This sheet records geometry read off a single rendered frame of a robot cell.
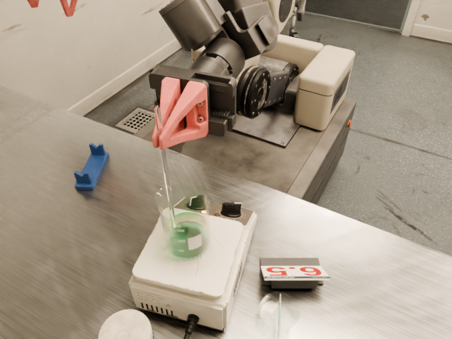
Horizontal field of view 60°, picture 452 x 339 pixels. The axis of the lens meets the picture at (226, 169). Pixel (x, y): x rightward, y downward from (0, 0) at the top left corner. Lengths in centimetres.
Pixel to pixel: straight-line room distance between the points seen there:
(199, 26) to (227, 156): 91
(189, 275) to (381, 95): 218
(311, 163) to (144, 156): 73
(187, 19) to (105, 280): 38
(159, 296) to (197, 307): 5
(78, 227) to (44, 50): 149
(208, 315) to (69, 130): 55
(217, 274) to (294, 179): 85
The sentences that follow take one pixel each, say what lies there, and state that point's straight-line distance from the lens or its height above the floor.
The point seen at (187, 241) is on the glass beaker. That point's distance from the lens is 48.
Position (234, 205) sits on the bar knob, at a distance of 60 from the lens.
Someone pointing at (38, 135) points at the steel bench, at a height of 75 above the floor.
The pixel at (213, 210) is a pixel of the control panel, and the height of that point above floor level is 80.
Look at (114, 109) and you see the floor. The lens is 236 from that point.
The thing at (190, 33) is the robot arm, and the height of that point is 106.
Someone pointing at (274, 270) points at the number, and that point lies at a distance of 59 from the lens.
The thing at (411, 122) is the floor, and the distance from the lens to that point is 239.
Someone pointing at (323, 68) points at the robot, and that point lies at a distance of 149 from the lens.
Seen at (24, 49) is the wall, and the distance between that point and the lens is 204.
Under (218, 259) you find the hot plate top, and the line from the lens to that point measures 51.
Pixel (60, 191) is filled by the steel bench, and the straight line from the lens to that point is 77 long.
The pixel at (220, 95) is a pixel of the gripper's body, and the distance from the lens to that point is 46.
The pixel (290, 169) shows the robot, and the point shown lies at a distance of 134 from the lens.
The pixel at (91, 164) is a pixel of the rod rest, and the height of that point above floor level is 76.
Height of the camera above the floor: 126
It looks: 42 degrees down
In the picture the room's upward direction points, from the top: straight up
